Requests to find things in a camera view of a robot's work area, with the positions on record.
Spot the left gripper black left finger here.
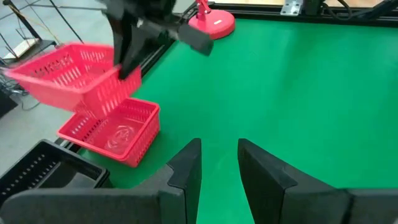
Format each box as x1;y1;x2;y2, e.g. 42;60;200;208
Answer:
0;138;203;224

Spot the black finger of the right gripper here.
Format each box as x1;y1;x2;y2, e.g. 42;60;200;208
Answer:
106;13;127;81
125;21;147;75

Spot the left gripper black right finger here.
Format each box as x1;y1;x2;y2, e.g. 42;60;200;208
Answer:
238;138;398;224

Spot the black plastic slotted basket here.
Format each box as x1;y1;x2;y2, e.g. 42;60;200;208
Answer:
0;139;112;208

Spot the red plastic slotted basket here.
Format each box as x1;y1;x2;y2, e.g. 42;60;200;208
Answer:
57;97;162;162
2;42;143;121
57;104;162;169

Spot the red desk lamp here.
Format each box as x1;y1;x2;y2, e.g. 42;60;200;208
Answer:
187;0;236;40

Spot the black stand with board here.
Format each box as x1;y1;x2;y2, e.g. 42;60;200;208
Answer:
0;0;58;63

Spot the silver angle bracket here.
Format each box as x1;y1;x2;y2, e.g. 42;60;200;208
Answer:
279;0;304;16

